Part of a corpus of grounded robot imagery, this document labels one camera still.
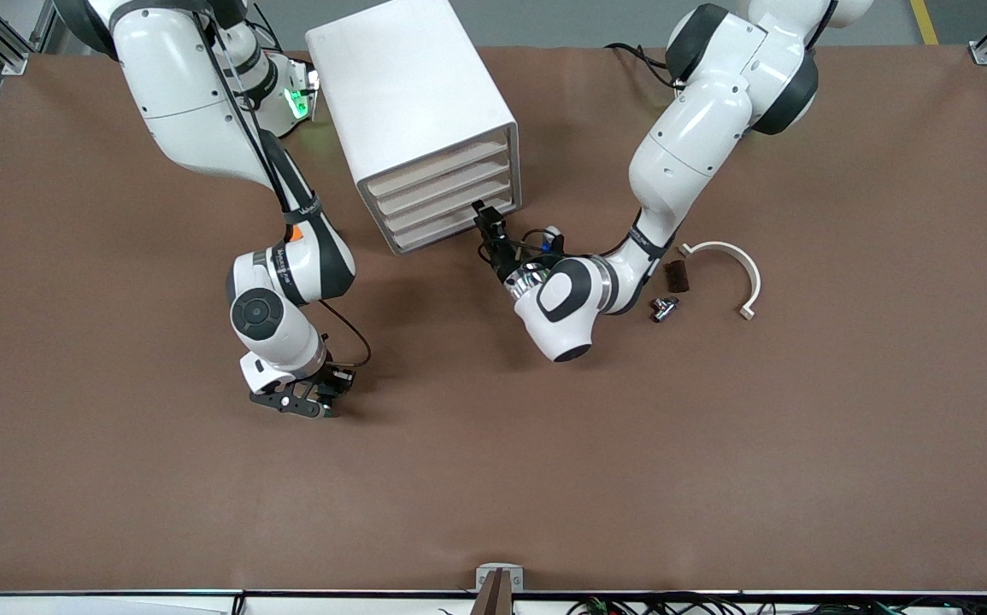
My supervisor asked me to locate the white plastic drawer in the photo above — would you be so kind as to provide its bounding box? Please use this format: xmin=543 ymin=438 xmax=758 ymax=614
xmin=385 ymin=179 xmax=514 ymax=235
xmin=376 ymin=160 xmax=513 ymax=217
xmin=367 ymin=139 xmax=511 ymax=199
xmin=393 ymin=198 xmax=516 ymax=252

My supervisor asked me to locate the white drawer cabinet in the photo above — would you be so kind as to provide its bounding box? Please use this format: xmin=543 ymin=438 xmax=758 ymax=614
xmin=304 ymin=0 xmax=523 ymax=256

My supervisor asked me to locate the black arm base cable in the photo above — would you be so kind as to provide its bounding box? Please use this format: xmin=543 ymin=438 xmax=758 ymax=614
xmin=603 ymin=41 xmax=680 ymax=91

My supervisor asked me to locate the white curved plastic bracket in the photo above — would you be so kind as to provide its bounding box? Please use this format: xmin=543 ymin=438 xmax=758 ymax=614
xmin=679 ymin=241 xmax=762 ymax=322

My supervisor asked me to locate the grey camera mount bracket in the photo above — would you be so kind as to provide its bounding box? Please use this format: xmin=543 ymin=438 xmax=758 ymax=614
xmin=475 ymin=563 xmax=526 ymax=615

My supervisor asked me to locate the tangled black cable bundle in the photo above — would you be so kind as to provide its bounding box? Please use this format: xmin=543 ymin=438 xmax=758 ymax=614
xmin=568 ymin=594 xmax=987 ymax=615

